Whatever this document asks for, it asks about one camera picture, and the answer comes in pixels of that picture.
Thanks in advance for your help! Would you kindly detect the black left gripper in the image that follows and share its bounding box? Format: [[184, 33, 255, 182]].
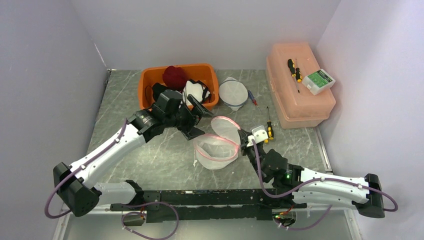
[[164, 94, 216, 140]]

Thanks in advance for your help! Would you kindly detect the white mesh pink-zip laundry bag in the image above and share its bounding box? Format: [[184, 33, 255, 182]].
[[193, 116, 241, 170]]

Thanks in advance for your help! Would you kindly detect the black white bra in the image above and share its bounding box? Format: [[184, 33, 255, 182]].
[[182, 79, 211, 106]]

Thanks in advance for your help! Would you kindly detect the white mesh blue-zip laundry bag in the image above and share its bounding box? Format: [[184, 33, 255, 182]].
[[219, 77, 249, 111]]

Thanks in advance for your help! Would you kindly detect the red bra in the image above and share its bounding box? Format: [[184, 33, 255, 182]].
[[162, 65, 189, 91]]

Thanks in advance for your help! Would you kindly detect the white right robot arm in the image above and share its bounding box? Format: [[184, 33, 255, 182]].
[[237, 129, 388, 219]]

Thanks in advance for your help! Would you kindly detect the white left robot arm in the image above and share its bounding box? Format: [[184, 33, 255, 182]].
[[48, 90, 214, 217]]

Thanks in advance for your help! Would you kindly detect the black yellow screwdriver on table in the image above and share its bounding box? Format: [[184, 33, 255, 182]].
[[266, 106, 275, 140]]

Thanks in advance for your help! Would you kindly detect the blue red screwdriver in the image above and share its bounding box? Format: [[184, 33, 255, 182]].
[[247, 90, 258, 107]]

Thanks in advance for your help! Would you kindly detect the orange plastic tub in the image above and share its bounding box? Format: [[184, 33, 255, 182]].
[[137, 63, 219, 110]]

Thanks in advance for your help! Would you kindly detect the translucent pink storage box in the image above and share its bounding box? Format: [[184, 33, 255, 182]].
[[265, 42, 336, 129]]

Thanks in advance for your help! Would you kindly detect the thin black yellow screwdriver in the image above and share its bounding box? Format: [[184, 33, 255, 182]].
[[295, 59, 302, 93]]

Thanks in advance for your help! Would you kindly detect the large black yellow screwdriver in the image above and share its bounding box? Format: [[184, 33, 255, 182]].
[[287, 58, 296, 77]]

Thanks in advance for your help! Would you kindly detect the white green small box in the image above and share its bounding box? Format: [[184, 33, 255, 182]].
[[301, 69, 336, 96]]

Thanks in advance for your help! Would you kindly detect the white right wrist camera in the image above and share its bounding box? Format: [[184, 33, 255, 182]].
[[246, 125, 269, 147]]

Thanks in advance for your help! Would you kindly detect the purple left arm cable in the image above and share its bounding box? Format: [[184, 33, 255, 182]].
[[44, 119, 129, 220]]

